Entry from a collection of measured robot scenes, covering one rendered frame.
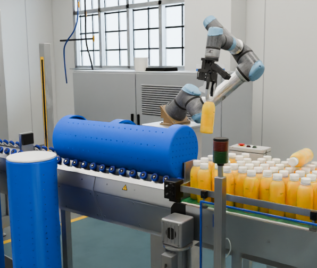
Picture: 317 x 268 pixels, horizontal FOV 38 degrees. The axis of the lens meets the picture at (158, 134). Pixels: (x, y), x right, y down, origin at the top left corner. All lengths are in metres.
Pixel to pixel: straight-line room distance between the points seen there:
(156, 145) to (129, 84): 2.53
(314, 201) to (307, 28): 3.26
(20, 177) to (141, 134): 0.71
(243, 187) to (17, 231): 1.32
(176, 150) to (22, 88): 5.67
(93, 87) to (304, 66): 2.31
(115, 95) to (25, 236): 2.60
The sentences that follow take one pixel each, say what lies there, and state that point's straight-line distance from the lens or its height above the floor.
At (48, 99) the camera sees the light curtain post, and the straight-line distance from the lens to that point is 3.56.
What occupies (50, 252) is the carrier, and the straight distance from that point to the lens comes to 2.77.
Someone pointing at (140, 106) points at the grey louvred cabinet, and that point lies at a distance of 4.72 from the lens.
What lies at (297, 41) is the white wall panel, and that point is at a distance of 5.10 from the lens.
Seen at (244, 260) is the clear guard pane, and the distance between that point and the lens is 2.06.
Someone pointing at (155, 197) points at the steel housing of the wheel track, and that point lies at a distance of 2.40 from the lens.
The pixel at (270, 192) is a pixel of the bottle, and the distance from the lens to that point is 2.01.
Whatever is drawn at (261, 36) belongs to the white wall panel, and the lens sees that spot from 5.30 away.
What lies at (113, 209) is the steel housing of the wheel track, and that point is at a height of 0.73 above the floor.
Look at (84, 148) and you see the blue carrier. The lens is 2.67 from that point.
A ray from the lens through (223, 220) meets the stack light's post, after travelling 1.93.
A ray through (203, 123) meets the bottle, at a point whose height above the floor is 1.25.
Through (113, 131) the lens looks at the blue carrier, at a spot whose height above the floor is 1.18.
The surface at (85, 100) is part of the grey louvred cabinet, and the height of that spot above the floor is 1.10.
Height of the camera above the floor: 1.58
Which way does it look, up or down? 9 degrees down
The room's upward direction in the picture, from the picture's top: 1 degrees counter-clockwise
